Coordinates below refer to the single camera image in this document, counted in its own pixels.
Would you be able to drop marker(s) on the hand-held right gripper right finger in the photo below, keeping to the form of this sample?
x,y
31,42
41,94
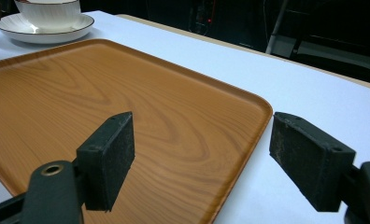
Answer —
x,y
310,161

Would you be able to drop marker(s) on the dark device with red light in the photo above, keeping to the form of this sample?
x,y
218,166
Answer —
x,y
203,17

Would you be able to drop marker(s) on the white ribbed cup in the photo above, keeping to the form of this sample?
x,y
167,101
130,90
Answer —
x,y
47,14

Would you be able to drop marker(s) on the wooden tray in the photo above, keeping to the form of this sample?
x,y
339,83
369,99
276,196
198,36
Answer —
x,y
161,118

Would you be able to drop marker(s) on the white saucer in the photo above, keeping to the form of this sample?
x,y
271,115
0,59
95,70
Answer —
x,y
46,31

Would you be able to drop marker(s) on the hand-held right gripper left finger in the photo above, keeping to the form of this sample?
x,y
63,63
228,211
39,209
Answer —
x,y
106,161

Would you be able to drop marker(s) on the metal stand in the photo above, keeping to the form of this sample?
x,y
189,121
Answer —
x,y
278,26

